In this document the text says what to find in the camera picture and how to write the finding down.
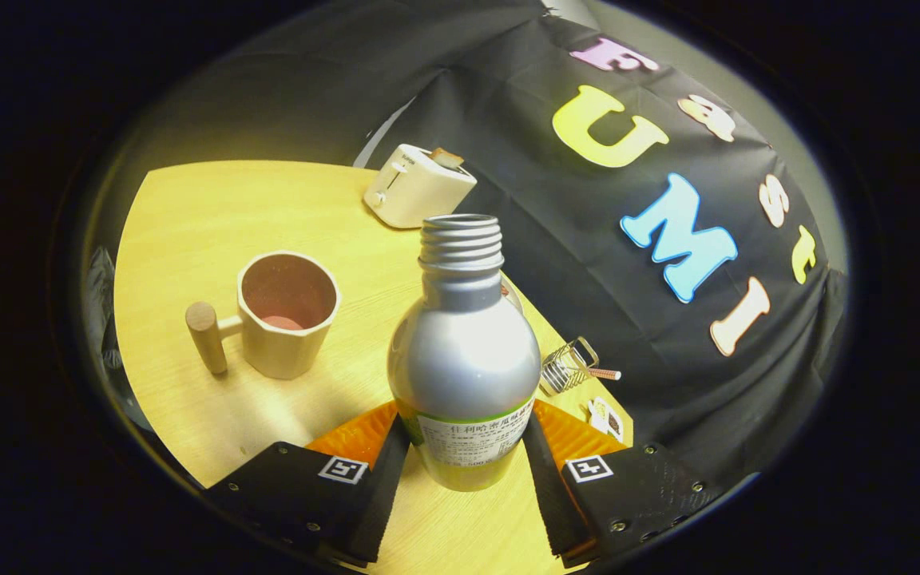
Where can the white toaster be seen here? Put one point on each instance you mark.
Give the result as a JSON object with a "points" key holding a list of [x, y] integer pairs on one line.
{"points": [[416, 196]]}

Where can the black backdrop cloth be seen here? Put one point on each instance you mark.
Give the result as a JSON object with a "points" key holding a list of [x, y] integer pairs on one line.
{"points": [[588, 263]]}

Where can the toast slice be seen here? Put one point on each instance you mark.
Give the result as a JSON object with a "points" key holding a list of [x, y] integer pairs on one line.
{"points": [[447, 158]]}

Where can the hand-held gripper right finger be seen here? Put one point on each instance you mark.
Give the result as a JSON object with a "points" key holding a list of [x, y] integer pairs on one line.
{"points": [[548, 487]]}

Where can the striped straw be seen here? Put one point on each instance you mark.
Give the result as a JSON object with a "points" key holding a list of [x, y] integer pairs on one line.
{"points": [[608, 374]]}

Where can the white oval plate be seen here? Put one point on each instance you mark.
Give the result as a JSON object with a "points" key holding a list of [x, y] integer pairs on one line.
{"points": [[512, 294]]}

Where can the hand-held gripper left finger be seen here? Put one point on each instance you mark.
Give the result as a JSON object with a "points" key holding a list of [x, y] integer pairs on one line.
{"points": [[384, 487]]}

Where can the wooden table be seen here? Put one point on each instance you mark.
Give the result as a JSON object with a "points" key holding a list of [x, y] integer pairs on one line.
{"points": [[188, 224]]}

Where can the silver bottle with green label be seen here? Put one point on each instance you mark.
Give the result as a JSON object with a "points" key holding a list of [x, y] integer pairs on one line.
{"points": [[464, 359]]}

